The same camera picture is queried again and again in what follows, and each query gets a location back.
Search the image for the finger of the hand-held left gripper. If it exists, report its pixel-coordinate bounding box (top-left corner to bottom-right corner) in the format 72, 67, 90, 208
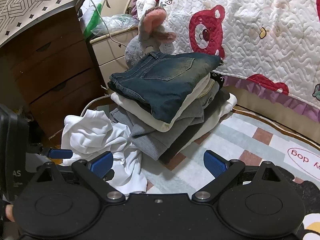
40, 147, 73, 160

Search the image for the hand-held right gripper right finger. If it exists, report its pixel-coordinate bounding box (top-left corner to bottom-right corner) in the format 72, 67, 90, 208
192, 150, 282, 203

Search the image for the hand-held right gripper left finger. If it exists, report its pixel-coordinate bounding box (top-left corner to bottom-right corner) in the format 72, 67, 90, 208
36, 151, 126, 203

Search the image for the white long-sleeved shirt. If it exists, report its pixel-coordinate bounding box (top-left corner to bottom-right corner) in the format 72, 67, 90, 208
61, 109, 148, 195

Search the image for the person's left hand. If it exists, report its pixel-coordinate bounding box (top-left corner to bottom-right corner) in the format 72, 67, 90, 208
0, 189, 15, 223

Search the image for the checked pastel rug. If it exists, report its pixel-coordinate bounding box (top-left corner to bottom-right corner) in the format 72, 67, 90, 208
110, 109, 320, 240

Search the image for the folded dark grey garment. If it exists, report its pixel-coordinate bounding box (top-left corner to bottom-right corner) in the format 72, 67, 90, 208
159, 87, 231, 166

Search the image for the folded grey knit sweater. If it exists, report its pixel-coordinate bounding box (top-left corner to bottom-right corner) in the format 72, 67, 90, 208
110, 82, 221, 161

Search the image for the folded white garment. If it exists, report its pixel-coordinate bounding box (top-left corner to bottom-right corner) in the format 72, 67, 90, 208
180, 94, 237, 153

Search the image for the brown wooden dresser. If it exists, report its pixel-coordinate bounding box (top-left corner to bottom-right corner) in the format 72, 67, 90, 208
0, 5, 106, 142

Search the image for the black garment with eye print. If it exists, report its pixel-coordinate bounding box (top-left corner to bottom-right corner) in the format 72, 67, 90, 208
209, 72, 226, 88

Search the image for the white nightstand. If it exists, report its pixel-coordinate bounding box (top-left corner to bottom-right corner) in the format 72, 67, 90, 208
89, 27, 141, 81

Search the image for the grey plush mouse toy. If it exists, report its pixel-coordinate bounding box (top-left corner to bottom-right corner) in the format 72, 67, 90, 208
124, 7, 177, 68

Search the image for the green and white bag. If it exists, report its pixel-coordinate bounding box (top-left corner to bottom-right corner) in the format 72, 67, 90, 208
76, 0, 113, 39

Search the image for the quilted bear-print bedspread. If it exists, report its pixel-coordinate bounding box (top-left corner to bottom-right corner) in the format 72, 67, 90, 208
136, 0, 320, 123

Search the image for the geometric patterned cloth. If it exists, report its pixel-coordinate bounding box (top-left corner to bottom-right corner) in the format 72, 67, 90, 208
0, 0, 93, 48

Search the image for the clear plastic bag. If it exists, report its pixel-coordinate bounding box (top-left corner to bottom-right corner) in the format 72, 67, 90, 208
92, 14, 139, 37

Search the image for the beige bed frame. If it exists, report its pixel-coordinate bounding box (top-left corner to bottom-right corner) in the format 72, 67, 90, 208
225, 76, 320, 143

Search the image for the thin white cable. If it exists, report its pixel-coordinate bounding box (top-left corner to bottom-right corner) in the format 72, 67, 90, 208
86, 0, 122, 47

